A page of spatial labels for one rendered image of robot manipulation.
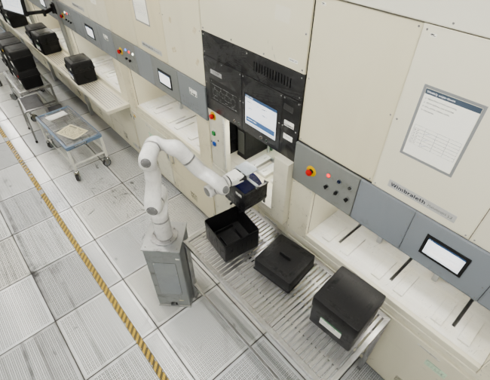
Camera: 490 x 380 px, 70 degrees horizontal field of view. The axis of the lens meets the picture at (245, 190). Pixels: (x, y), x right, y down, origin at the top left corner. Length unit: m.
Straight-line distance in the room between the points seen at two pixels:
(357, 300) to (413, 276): 0.50
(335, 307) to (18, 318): 2.59
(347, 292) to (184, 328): 1.48
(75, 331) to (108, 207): 1.38
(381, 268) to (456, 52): 1.38
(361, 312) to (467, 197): 0.80
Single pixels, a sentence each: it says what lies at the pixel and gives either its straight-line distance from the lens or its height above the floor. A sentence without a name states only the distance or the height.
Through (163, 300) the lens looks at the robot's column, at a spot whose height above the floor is 0.08.
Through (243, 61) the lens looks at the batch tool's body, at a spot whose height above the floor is 1.88.
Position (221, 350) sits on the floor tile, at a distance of 2.95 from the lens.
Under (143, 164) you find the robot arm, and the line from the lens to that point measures 2.02.
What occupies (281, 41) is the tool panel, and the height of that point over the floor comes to 2.07.
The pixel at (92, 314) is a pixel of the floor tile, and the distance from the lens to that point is 3.32.
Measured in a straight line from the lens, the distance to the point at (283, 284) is 2.26.
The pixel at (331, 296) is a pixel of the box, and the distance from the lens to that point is 2.03.
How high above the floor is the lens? 2.73
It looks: 43 degrees down
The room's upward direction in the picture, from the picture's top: straight up
